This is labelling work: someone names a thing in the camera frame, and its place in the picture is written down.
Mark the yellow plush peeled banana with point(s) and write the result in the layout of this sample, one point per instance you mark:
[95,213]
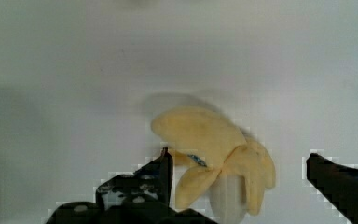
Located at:
[234,167]

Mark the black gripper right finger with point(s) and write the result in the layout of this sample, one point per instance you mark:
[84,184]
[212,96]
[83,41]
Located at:
[337,183]

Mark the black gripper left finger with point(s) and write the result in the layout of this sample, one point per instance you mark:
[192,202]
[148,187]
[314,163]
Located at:
[142,197]

